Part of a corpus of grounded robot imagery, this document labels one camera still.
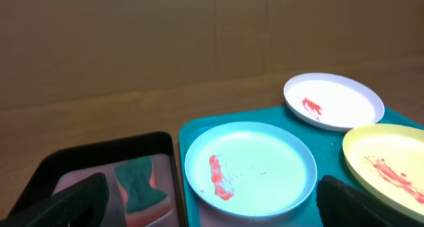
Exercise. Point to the light blue plate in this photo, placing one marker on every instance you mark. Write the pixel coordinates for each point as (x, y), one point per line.
(250, 169)

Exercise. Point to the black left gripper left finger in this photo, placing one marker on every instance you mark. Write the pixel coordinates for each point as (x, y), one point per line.
(81, 205)

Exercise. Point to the yellow plate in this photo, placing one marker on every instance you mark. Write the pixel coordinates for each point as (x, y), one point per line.
(387, 160)

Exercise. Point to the black rectangular water tray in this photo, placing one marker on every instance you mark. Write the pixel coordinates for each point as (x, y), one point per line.
(51, 168)

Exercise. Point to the green and pink sponge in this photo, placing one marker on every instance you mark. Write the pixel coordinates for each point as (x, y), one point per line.
(144, 204)

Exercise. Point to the white plate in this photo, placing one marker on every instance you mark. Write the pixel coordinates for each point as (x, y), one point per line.
(332, 102)

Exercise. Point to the teal serving tray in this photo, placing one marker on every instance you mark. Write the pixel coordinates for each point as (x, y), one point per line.
(324, 145)

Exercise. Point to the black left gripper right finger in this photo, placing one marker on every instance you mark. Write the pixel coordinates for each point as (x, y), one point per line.
(341, 205)

